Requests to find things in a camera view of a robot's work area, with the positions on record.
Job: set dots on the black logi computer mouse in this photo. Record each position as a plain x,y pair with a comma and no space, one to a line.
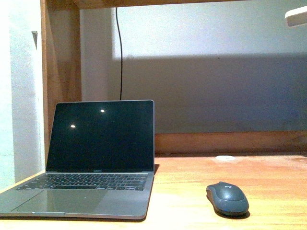
227,199

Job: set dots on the grey open laptop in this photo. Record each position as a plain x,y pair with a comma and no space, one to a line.
100,164

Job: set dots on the wooden desk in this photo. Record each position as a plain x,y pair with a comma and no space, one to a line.
224,77

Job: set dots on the white round cable grommet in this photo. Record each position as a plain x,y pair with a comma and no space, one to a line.
225,158

